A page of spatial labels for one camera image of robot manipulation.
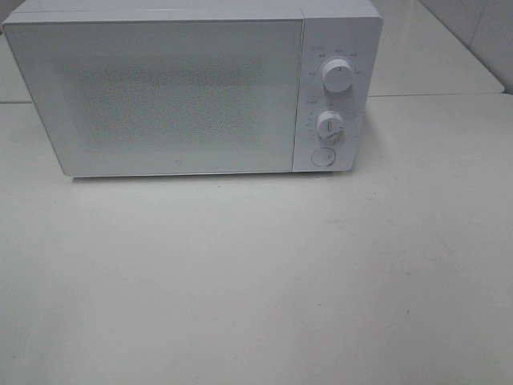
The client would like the round white door button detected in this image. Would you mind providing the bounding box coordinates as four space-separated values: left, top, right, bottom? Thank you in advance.
311 148 336 167

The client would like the white microwave knob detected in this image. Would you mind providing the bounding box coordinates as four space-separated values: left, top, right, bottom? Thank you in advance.
321 57 355 93
316 110 345 140

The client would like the white microwave oven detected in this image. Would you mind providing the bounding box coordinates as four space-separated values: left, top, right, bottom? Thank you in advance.
2 1 383 177

